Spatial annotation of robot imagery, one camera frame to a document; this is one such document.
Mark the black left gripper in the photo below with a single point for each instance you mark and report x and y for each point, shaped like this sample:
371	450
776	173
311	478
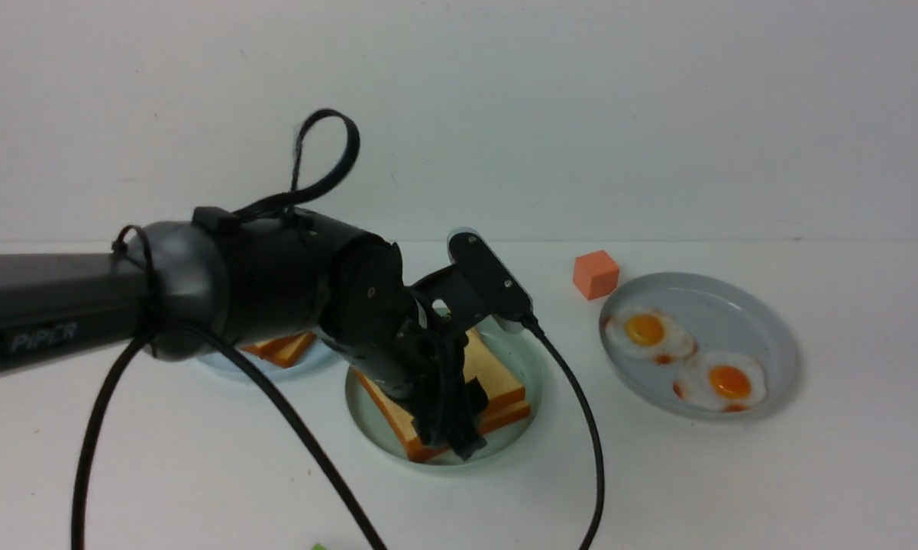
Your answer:
407	353

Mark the orange cube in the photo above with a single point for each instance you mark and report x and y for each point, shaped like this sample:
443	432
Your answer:
595	275

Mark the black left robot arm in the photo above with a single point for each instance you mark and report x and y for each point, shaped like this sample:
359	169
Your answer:
249	282

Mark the grey plate with eggs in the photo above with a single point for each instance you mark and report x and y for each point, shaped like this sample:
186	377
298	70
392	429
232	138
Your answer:
721	317

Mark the light blue bread plate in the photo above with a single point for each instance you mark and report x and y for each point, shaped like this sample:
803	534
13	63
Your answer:
317	356

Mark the light green centre plate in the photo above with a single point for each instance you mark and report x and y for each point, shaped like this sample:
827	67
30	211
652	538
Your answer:
522	358

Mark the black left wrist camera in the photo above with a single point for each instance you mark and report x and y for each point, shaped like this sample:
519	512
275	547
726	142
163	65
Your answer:
476	285

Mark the fried egg near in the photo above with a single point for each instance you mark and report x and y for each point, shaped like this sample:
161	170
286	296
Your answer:
721	382

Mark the fried egg far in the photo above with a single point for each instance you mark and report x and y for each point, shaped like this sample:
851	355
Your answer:
648	335

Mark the toast slice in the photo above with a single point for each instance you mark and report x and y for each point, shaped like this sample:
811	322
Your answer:
290	356
509	415
502	388
266	349

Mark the fried egg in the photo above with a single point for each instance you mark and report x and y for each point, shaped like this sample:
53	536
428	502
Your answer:
648	335
721	382

